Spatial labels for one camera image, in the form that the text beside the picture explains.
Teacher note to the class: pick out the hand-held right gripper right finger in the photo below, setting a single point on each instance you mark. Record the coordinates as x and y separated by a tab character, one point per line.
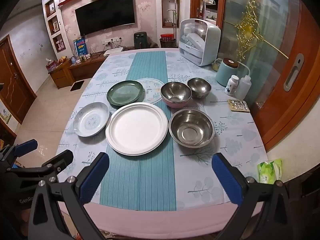
227	180

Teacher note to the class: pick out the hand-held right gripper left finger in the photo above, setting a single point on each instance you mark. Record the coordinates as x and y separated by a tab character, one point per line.
95	176

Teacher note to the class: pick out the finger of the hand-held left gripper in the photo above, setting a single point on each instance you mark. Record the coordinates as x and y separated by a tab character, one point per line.
61	158
25	147

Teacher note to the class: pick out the blue patterned plate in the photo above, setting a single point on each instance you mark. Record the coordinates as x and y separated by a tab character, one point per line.
91	120

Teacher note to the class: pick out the large steel bowl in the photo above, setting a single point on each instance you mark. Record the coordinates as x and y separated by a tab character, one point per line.
191	128

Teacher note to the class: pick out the large white plate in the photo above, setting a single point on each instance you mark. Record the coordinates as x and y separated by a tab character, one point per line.
136	128

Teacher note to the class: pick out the green plate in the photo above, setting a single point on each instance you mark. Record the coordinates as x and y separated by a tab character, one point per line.
123	92

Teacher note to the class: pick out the small steel bowl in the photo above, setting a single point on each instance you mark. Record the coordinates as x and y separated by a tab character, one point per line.
198	86

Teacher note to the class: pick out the pink steel bowl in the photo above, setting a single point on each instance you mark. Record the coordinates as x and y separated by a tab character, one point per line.
175	92

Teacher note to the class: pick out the green tissue pack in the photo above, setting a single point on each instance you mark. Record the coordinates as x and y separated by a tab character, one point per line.
268	171

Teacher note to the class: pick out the teal striped table runner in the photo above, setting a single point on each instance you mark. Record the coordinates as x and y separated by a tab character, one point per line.
140	175

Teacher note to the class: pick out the tree print tablecloth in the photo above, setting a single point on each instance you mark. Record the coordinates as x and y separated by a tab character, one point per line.
232	130

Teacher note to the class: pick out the brown wooden door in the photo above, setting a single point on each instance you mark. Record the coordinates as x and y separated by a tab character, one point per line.
12	87

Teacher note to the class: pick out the pink table cover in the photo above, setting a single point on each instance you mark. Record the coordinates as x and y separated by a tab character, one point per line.
162	220

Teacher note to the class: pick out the pink tissue box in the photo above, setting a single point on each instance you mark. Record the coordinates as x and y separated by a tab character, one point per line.
51	66

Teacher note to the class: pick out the wooden glass sliding door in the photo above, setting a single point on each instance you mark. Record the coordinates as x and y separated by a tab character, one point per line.
280	105

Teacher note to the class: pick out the wooden television cabinet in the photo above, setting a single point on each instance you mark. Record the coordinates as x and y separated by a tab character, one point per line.
80	67

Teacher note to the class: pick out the clear squeeze bottle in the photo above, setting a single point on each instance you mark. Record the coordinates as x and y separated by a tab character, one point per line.
242	87

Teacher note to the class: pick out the white pill bottle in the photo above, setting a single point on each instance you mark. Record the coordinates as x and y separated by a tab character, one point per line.
231	86

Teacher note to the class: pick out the fruit pile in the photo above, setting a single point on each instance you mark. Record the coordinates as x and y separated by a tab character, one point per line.
63	59

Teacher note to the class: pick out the light blue wooden-lid canister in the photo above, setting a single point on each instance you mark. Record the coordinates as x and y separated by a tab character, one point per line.
225	75

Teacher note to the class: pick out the blue printed box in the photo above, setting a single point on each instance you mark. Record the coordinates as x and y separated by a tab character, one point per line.
80	46

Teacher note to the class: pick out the yellow glass jar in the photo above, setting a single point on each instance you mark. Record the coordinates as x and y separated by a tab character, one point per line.
215	65

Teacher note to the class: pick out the white set-top box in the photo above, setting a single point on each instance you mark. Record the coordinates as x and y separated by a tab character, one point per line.
112	52

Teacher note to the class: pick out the white dish sterilizer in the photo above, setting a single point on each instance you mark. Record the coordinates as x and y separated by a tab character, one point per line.
210	45

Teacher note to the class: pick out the dark green air fryer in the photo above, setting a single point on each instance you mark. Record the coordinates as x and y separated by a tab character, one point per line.
140	40

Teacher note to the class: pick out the red-lid black bin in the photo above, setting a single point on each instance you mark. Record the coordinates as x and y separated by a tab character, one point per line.
167	42

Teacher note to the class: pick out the black television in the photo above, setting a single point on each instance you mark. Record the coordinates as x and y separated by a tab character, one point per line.
105	12

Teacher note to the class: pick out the white stick vacuum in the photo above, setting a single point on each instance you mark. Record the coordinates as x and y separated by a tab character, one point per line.
175	12

